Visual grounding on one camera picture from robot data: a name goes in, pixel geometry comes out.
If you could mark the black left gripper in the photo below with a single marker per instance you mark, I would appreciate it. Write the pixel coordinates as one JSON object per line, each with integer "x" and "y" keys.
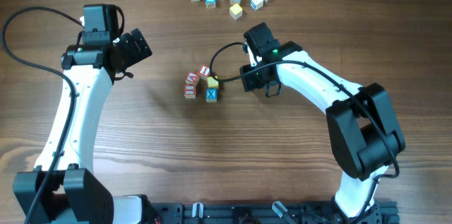
{"x": 138, "y": 49}

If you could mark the red I wooden block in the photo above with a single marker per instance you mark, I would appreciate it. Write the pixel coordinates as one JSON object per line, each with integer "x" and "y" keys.
{"x": 204, "y": 72}
{"x": 190, "y": 91}

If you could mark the plain picture wooden block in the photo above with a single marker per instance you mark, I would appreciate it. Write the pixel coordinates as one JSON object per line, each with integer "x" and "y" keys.
{"x": 256, "y": 4}

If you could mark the blue wooden block left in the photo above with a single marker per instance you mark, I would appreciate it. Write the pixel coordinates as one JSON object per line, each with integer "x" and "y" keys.
{"x": 210, "y": 3}

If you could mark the yellow S wooden block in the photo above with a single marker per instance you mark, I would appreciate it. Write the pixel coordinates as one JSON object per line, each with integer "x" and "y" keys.
{"x": 212, "y": 82}

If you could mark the blue-sided picture wooden block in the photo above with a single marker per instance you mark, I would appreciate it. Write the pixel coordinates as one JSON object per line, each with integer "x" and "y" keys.
{"x": 211, "y": 95}

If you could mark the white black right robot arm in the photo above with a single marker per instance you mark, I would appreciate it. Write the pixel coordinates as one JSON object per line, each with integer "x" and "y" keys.
{"x": 364, "y": 132}

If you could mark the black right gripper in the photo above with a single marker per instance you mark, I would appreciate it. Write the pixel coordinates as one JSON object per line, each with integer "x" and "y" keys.
{"x": 248, "y": 80}

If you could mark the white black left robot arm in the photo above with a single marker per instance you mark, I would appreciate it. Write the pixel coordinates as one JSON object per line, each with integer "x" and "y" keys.
{"x": 62, "y": 188}

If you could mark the yellow-sided wooden block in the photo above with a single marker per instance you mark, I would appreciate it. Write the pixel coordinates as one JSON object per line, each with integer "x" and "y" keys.
{"x": 236, "y": 11}

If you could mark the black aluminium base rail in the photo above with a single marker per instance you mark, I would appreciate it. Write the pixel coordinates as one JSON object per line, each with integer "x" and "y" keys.
{"x": 276, "y": 213}

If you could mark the red A wooden block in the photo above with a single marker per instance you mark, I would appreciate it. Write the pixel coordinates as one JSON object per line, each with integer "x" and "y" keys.
{"x": 192, "y": 78}

